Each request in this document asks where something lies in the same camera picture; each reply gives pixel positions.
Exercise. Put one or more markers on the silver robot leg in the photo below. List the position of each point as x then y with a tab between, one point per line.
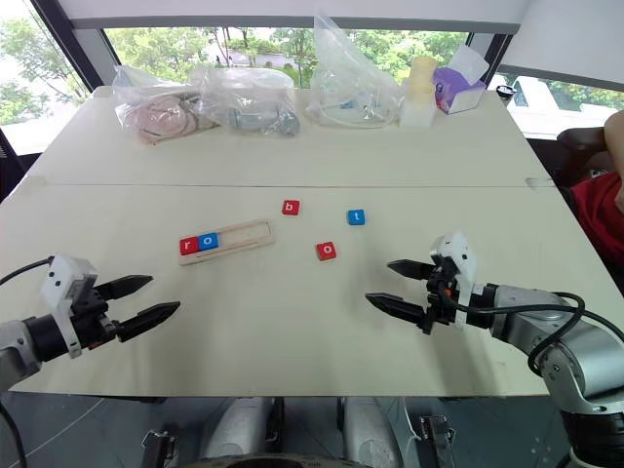
236	429
370	434

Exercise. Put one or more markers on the blue tile letter t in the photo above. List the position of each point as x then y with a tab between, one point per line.
356	217

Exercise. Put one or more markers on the red tile letter b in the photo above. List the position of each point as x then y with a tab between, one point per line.
290	207

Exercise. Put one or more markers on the black chair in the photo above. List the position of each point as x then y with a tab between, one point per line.
580	146

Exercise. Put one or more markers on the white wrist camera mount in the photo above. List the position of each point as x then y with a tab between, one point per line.
63	285
463	258

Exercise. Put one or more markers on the blue tile letter o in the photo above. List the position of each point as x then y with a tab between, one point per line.
209	242

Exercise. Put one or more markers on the red tile letter o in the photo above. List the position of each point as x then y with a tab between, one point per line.
327	251

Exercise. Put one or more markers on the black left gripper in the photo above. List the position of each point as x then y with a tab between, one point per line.
95	317

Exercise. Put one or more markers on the wooden letter tray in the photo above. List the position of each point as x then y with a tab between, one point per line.
253	235

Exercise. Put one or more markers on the red tile letter r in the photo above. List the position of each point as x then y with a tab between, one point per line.
189	246

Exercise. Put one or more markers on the person in red clothing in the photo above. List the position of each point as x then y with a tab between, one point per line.
602	214

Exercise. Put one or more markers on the plastic bag with grey contents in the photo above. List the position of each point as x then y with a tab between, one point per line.
253	105

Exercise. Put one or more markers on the plastic bag with pink contents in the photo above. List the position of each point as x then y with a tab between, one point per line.
156	114

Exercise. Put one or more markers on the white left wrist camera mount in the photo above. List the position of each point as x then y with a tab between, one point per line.
63	285

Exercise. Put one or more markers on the purple and white box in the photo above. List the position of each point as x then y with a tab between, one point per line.
460	88

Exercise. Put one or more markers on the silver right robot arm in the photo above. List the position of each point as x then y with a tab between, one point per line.
580	351

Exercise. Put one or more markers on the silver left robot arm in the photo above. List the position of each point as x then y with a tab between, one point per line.
22	343

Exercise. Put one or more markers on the pale yellow plastic container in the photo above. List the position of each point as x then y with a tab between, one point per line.
419	97

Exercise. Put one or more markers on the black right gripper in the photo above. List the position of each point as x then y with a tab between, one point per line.
441	307

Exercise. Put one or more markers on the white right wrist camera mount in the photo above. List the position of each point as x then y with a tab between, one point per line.
463	258

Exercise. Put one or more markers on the dark window frame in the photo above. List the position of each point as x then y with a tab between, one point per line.
73	44

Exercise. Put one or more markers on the metal table bracket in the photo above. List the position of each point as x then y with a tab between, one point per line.
438	439
160	448

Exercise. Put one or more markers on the small black object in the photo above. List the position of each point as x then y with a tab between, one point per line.
506	90

